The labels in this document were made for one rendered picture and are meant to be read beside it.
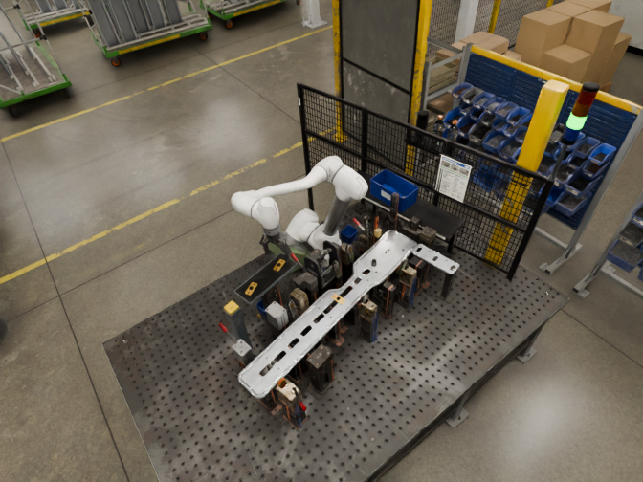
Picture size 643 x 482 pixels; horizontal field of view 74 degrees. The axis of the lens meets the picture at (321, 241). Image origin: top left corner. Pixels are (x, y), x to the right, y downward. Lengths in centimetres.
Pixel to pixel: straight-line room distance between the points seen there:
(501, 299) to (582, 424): 105
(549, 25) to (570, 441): 443
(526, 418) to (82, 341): 348
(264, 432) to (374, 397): 63
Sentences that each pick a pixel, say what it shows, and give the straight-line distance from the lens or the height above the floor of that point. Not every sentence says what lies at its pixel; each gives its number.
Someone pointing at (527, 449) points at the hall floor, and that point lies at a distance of 338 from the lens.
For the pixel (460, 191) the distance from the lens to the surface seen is 287.
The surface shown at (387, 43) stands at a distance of 435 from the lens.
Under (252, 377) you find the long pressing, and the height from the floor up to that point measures 100.
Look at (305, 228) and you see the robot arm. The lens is 294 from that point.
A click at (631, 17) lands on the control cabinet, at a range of 849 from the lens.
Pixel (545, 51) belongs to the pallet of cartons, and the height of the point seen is 74.
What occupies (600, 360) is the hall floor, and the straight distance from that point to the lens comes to 390.
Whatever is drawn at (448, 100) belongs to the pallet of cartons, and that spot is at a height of 44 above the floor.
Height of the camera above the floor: 303
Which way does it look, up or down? 47 degrees down
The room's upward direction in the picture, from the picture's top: 5 degrees counter-clockwise
